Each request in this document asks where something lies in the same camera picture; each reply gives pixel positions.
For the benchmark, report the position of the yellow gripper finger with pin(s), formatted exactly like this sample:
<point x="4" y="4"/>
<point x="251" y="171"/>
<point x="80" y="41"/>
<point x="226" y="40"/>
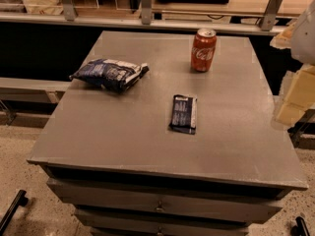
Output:
<point x="283" y="39"/>
<point x="297" y="95"/>

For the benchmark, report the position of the dark blue rxbar wrapper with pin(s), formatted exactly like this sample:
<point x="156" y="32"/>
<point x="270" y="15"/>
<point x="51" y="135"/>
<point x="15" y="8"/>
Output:
<point x="184" y="114"/>

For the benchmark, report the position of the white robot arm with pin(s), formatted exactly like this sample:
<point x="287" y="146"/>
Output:
<point x="303" y="37"/>

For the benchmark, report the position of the grey metal railing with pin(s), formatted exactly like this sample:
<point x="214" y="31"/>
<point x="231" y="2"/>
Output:
<point x="243" y="17"/>

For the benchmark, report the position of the red coca-cola can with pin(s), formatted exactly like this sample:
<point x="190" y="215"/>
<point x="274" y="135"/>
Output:
<point x="203" y="49"/>

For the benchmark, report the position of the black bar lower right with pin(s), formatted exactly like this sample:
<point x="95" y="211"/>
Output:
<point x="300" y="228"/>

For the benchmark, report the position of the black bar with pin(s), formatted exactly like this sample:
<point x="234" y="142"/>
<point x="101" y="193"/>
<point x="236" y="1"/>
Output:
<point x="300" y="228"/>
<point x="20" y="200"/>

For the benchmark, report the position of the blue white snack bag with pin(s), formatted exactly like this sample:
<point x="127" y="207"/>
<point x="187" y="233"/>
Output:
<point x="111" y="74"/>

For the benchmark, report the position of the grey drawer cabinet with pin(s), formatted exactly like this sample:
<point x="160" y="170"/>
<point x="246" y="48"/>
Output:
<point x="114" y="157"/>

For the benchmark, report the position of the grey low bench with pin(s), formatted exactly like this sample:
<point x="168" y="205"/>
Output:
<point x="32" y="90"/>

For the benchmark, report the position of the black bar lower left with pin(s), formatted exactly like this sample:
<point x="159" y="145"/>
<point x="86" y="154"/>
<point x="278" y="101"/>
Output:
<point x="20" y="200"/>

